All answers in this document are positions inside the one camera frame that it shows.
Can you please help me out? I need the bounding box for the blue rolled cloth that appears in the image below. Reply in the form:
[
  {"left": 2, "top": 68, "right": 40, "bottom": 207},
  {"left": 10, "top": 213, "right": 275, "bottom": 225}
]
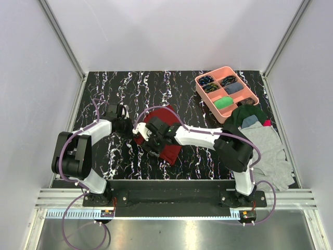
[{"left": 224, "top": 82, "right": 244, "bottom": 95}]

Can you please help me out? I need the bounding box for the pink compartment tray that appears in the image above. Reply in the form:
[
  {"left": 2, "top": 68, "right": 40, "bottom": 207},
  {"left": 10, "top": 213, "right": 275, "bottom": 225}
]
[{"left": 195, "top": 66, "right": 259, "bottom": 124}]

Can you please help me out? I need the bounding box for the dark green cloth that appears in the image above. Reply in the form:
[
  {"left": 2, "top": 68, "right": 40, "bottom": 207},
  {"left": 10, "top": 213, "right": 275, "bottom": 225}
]
[{"left": 222, "top": 105, "right": 267, "bottom": 132}]

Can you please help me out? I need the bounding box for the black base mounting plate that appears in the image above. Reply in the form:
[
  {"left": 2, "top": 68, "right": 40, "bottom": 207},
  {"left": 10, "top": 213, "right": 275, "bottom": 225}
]
[{"left": 83, "top": 180, "right": 267, "bottom": 220}]

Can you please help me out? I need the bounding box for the red cloth napkin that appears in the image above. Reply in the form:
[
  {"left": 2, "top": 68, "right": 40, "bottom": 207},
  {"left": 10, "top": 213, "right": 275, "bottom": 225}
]
[{"left": 143, "top": 108, "right": 182, "bottom": 166}]

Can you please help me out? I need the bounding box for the grey cloth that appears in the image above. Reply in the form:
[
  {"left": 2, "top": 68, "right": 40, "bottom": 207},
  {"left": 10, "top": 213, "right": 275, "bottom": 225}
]
[{"left": 240, "top": 121, "right": 294, "bottom": 191}]

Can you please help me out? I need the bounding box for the magenta cloth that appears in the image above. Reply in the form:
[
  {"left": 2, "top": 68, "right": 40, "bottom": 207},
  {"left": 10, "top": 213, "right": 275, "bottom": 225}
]
[{"left": 263, "top": 120, "right": 272, "bottom": 127}]

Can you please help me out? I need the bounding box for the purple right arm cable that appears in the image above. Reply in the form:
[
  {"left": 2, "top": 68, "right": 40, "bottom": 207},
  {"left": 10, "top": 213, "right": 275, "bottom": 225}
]
[{"left": 134, "top": 105, "right": 277, "bottom": 226}]

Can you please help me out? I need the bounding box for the right aluminium frame post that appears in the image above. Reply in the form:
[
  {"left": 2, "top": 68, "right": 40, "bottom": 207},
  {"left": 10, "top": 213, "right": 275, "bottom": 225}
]
[{"left": 262, "top": 0, "right": 312, "bottom": 78}]

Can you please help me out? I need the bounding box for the left aluminium frame post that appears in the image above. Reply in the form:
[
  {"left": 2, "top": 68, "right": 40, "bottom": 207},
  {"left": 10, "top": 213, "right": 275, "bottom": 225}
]
[{"left": 37, "top": 0, "right": 85, "bottom": 81}]

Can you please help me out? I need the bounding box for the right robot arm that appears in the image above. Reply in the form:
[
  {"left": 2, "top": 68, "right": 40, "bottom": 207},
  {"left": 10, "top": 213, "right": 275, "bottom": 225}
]
[{"left": 133, "top": 117, "right": 257, "bottom": 207}]

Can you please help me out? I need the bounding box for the aluminium frame post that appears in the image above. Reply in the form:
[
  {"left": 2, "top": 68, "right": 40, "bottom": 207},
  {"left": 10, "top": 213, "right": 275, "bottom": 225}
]
[
  {"left": 262, "top": 0, "right": 312, "bottom": 78},
  {"left": 37, "top": 0, "right": 85, "bottom": 81}
]

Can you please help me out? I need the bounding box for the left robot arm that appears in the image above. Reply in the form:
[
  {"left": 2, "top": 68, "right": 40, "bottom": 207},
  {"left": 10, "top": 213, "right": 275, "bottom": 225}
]
[{"left": 51, "top": 104, "right": 133, "bottom": 206}]

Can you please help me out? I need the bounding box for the green rolled cloth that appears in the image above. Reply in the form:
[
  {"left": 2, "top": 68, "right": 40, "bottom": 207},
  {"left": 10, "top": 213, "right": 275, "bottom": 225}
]
[{"left": 214, "top": 96, "right": 234, "bottom": 109}]

